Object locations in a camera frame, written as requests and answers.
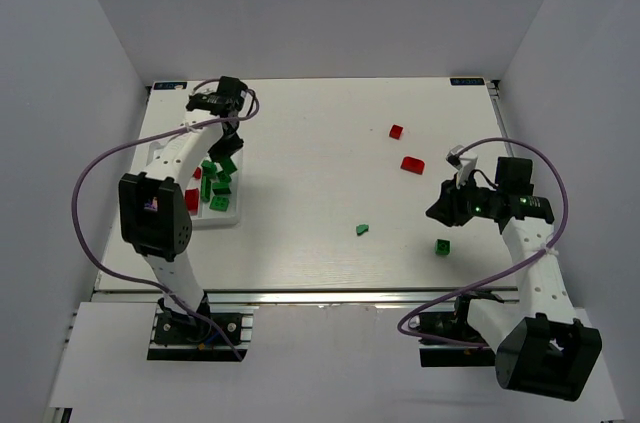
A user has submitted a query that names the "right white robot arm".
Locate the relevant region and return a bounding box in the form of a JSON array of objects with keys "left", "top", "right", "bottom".
[{"left": 415, "top": 156, "right": 602, "bottom": 402}]

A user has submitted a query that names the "small red lego brick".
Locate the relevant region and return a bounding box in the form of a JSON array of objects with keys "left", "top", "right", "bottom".
[{"left": 389, "top": 125, "right": 403, "bottom": 139}]

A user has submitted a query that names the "white divided sorting tray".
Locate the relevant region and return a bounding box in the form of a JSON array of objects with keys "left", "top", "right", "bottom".
[{"left": 184, "top": 150, "right": 243, "bottom": 228}]

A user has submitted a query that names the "green lego plate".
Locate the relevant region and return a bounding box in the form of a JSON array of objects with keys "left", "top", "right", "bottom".
[{"left": 200, "top": 175, "right": 211, "bottom": 203}]

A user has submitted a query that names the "small green lego brick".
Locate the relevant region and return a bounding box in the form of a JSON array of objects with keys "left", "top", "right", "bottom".
[{"left": 201, "top": 160, "right": 217, "bottom": 178}]

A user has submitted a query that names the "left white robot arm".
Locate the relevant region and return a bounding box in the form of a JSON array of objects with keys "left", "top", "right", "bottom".
[{"left": 118, "top": 76, "right": 248, "bottom": 316}]

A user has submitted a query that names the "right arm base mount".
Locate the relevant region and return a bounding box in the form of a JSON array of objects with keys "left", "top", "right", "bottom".
[{"left": 408, "top": 290, "right": 505, "bottom": 368}]

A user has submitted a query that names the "green curved lego brick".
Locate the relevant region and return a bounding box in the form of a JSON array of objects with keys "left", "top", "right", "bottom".
[{"left": 217, "top": 171, "right": 232, "bottom": 184}]

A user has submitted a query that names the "purple red flower lego figure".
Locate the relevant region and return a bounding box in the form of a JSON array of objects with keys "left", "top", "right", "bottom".
[{"left": 184, "top": 188, "right": 200, "bottom": 216}]

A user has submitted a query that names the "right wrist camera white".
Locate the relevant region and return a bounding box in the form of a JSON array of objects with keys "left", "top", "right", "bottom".
[{"left": 446, "top": 145, "right": 478, "bottom": 188}]

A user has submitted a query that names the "blue table sticker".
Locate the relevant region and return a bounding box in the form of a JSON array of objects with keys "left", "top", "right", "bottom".
[
  {"left": 449, "top": 77, "right": 485, "bottom": 86},
  {"left": 152, "top": 81, "right": 187, "bottom": 91}
]

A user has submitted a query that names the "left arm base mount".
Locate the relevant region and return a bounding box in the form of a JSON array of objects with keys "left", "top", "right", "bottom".
[{"left": 147, "top": 309, "right": 253, "bottom": 363}]

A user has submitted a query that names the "green square lego brick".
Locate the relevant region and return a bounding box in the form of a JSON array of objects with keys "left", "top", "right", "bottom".
[
  {"left": 209, "top": 196, "right": 230, "bottom": 212},
  {"left": 434, "top": 239, "right": 451, "bottom": 256},
  {"left": 211, "top": 181, "right": 232, "bottom": 196}
]

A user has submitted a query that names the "red curved lego brick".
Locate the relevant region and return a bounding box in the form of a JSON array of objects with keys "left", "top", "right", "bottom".
[{"left": 400, "top": 156, "right": 425, "bottom": 175}]

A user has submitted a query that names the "right blue table sticker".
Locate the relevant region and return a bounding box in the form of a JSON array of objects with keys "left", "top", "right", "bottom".
[{"left": 449, "top": 77, "right": 485, "bottom": 86}]

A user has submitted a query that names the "small green lego piece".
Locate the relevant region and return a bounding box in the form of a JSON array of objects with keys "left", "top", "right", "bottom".
[{"left": 356, "top": 224, "right": 369, "bottom": 236}]

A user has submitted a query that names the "left blue table sticker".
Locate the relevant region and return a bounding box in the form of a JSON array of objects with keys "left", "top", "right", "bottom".
[{"left": 152, "top": 81, "right": 187, "bottom": 91}]

